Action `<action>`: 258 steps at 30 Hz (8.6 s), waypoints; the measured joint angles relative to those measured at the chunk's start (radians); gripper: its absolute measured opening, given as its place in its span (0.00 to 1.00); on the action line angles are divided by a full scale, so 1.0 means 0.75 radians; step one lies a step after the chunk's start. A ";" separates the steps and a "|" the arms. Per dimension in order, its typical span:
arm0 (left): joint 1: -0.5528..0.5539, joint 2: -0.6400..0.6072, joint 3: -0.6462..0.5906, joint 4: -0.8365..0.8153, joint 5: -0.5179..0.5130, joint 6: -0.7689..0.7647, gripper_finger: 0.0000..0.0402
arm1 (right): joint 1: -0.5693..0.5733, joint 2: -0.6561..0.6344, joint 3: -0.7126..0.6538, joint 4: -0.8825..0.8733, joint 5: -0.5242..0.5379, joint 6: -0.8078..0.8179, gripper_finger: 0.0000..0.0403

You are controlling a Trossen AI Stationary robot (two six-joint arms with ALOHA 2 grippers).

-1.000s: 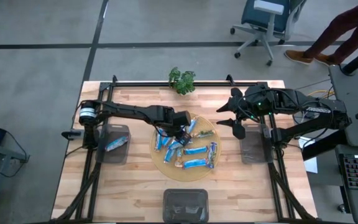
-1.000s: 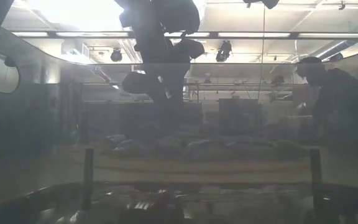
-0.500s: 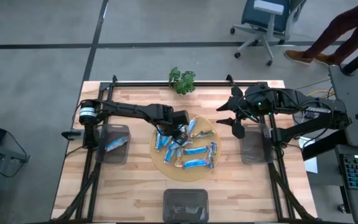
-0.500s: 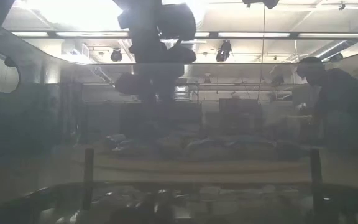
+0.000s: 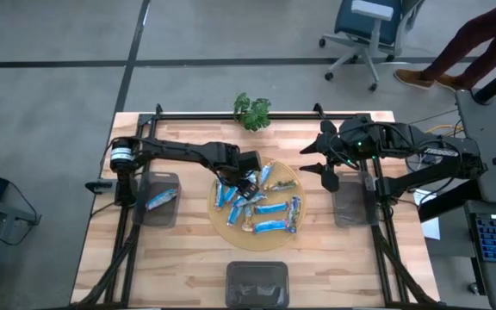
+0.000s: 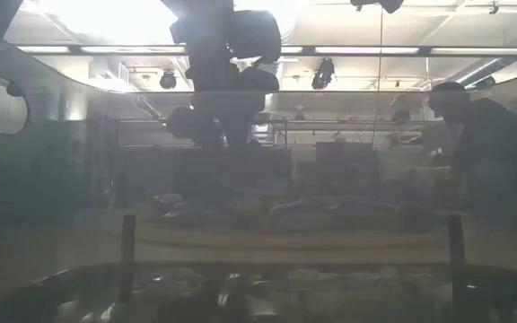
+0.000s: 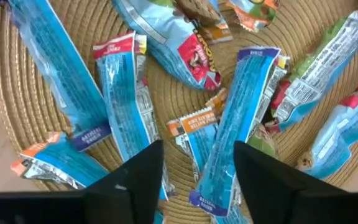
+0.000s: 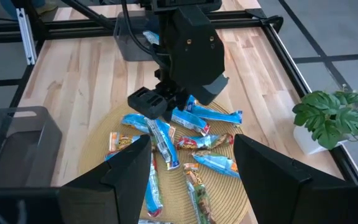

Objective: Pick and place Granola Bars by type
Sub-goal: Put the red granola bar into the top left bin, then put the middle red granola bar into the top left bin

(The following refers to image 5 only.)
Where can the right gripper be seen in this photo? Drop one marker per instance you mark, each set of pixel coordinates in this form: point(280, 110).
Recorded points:
point(330, 181)

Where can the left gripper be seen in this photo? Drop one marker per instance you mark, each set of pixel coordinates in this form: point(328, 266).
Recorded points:
point(248, 190)

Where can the red and blue granola bar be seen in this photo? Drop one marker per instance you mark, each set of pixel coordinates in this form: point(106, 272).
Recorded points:
point(253, 176)

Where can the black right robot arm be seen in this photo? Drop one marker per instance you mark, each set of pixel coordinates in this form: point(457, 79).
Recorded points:
point(442, 146)

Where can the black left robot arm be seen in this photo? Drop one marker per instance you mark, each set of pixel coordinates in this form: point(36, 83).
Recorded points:
point(179, 150)

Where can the orange-ended granola bar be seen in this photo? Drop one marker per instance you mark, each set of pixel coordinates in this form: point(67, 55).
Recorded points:
point(247, 221)

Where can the round woven straw placemat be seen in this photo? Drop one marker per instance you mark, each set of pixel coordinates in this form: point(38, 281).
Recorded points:
point(269, 241)

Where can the clear grey plastic bin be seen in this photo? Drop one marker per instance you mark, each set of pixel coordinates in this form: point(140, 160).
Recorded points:
point(353, 211)
point(168, 217)

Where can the small potted green plant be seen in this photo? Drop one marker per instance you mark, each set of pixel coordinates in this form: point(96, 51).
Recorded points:
point(252, 114)

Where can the dark rectangular plastic container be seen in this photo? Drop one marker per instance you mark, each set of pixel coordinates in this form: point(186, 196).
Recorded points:
point(256, 280)

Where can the white paper sheet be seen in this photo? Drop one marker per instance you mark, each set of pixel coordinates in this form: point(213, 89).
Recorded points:
point(432, 230)

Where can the black flat support beam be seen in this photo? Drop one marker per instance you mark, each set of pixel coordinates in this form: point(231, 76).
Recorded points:
point(446, 202)

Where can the blue and grey office chair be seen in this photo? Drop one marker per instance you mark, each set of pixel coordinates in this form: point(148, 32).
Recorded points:
point(366, 21)

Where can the grey side desk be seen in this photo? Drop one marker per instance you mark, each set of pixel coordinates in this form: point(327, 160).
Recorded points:
point(489, 129)

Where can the person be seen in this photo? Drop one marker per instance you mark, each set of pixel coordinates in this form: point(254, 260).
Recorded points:
point(480, 30)

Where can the grey side cart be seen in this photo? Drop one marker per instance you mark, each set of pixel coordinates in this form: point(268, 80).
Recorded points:
point(2, 217)

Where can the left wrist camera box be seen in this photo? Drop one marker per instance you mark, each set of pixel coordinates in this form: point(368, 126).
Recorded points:
point(252, 161)

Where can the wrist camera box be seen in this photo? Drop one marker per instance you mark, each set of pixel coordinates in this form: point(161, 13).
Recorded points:
point(252, 161)
point(353, 133)

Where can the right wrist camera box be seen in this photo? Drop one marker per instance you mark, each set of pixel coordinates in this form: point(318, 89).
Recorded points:
point(353, 133)

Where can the black aluminium table frame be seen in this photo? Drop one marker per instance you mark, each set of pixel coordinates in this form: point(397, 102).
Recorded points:
point(196, 116)

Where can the small black bracket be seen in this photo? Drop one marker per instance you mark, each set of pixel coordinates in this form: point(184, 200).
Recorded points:
point(99, 186)

